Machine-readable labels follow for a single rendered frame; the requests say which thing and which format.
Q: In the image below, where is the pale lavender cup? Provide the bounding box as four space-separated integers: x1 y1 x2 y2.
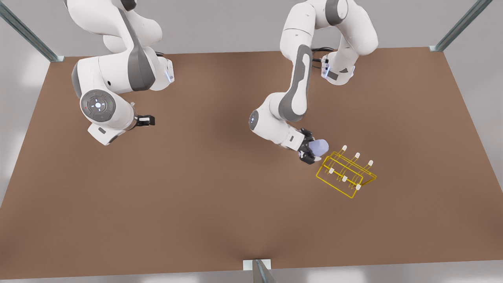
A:
309 139 329 155

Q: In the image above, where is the yellow wire cup holder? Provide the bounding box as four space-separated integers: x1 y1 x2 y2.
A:
316 145 377 199

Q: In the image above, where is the black cable loop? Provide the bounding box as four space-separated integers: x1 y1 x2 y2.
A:
311 47 337 63

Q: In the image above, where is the silver frame post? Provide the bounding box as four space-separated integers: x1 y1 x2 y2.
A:
243 259 276 283
429 0 493 52
0 2 65 63

